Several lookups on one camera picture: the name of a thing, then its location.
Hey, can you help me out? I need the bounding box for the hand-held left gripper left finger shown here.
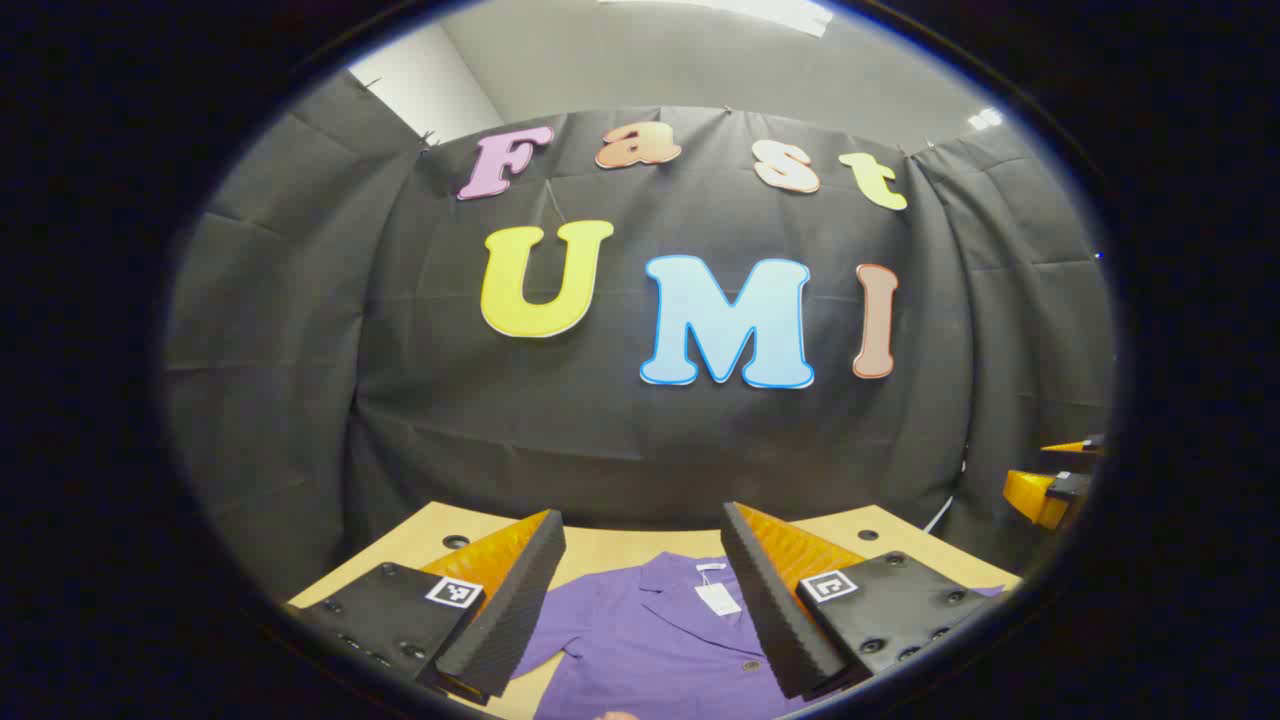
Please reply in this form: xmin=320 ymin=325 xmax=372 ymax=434
xmin=288 ymin=508 xmax=567 ymax=706

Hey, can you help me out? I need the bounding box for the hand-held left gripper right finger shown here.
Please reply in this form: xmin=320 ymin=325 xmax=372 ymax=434
xmin=720 ymin=501 xmax=1023 ymax=701

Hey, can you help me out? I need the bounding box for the purple knit shirt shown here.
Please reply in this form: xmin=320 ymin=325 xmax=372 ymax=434
xmin=510 ymin=550 xmax=1006 ymax=720

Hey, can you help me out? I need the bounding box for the white paper hang tag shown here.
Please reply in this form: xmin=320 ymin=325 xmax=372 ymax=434
xmin=694 ymin=562 xmax=744 ymax=617

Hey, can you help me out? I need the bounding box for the black backdrop cloth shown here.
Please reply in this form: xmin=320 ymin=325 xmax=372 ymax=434
xmin=163 ymin=70 xmax=1116 ymax=601

